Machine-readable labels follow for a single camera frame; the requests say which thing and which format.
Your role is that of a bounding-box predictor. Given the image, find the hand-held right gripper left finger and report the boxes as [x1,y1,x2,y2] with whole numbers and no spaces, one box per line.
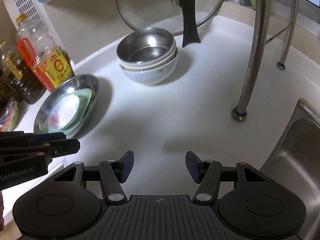
[54,151,135,204]

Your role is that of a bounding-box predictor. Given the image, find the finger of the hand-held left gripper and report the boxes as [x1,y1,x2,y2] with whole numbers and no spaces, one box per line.
[0,139,81,164]
[0,131,67,147]

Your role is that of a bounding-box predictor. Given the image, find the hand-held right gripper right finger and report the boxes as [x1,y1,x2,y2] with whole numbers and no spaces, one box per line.
[185,151,267,202]

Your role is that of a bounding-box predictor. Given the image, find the floral white bowl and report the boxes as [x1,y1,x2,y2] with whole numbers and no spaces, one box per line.
[47,95,80,130]

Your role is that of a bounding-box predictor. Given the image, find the green square plate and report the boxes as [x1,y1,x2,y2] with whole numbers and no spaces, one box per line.
[42,87,92,133]

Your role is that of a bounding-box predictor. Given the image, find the stainless steel plate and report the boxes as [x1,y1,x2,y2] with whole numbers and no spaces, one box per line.
[33,74,100,136]

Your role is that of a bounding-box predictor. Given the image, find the plain white bowl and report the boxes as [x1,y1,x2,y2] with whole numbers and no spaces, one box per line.
[121,52,179,86]

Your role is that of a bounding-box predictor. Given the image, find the stainless steel bowl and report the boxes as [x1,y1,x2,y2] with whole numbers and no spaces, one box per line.
[116,27,177,64]

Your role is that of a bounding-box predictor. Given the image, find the stack of colourful wrapped bowls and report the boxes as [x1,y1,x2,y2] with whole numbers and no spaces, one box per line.
[0,97,20,132]

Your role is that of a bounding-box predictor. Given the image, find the dark oil bottle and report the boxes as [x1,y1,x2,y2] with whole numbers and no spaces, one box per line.
[0,40,47,105]

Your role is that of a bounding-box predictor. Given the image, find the red label oil bottle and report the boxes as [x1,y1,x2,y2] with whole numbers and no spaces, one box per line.
[15,14,75,92]

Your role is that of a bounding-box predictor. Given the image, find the stainless steel sink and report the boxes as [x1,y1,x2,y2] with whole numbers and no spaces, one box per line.
[260,99,320,240]

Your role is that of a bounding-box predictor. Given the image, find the metal rack legs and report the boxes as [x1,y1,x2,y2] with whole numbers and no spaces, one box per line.
[231,0,300,122]

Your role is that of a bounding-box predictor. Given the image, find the glass pot lid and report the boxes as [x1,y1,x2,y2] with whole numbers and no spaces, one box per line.
[115,0,228,48]

